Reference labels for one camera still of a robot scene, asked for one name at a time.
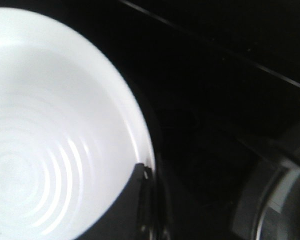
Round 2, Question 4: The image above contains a white ceramic plate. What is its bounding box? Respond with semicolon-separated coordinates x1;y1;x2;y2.
0;7;156;240

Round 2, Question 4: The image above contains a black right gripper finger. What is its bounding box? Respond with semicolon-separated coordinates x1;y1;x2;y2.
78;163;153;240

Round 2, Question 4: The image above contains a black right burner grate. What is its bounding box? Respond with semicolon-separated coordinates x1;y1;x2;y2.
230;123;300;240

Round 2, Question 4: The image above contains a black glass gas stove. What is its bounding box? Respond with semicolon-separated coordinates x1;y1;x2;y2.
65;0;300;240

